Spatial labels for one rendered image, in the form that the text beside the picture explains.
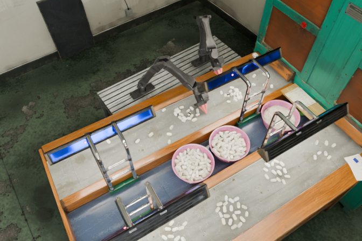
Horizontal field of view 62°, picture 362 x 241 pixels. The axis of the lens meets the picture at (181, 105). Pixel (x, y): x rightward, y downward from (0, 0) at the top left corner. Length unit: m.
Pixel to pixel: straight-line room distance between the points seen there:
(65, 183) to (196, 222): 0.82
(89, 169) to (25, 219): 1.01
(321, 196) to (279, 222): 0.31
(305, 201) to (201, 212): 0.60
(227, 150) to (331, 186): 0.64
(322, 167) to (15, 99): 2.99
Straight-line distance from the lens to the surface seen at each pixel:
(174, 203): 1.44
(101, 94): 2.43
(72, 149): 1.70
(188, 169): 1.92
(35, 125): 3.33
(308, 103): 2.34
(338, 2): 2.01
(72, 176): 2.01
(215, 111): 2.18
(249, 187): 1.91
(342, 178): 2.10
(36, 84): 3.70
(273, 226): 1.83
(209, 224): 1.80
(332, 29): 2.09
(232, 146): 2.03
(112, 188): 1.91
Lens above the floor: 2.46
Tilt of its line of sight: 52 degrees down
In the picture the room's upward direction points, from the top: straight up
